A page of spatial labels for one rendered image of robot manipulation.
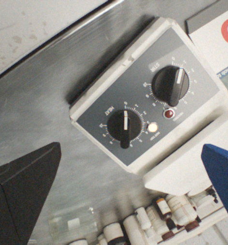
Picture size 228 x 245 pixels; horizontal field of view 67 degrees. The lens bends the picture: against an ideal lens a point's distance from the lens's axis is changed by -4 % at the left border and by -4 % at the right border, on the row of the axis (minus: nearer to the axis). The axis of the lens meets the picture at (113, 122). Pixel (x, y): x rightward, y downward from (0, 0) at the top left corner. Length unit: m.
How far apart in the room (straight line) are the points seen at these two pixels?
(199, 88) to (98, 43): 0.10
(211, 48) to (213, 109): 0.07
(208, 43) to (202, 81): 0.06
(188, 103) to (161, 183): 0.09
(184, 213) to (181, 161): 0.38
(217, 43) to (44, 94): 0.19
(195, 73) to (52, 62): 0.13
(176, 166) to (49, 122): 0.14
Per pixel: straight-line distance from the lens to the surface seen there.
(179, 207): 0.56
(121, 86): 0.16
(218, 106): 0.19
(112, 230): 0.59
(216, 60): 0.22
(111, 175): 0.34
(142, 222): 0.56
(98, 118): 0.17
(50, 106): 0.20
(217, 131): 0.18
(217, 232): 0.74
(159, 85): 0.16
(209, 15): 0.23
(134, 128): 0.17
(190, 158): 0.20
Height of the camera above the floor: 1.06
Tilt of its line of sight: 43 degrees down
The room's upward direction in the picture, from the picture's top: 152 degrees clockwise
